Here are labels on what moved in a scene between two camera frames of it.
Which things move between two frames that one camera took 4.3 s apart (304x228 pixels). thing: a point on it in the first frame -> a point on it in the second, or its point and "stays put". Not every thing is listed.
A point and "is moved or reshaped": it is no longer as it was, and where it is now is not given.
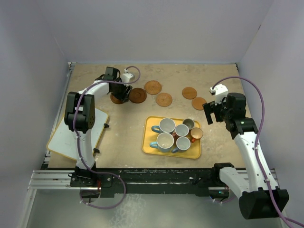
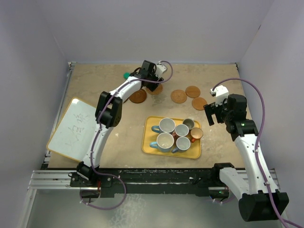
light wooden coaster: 189,93 is moved or reshaped
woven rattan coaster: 153,87 stays put
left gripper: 124,96 -> 156,79
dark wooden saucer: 137,95 stays put
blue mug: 166,125 stays put
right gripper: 210,108 stays put
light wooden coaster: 197,103 stays put
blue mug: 183,144 stays put
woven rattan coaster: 163,99 -> 178,96
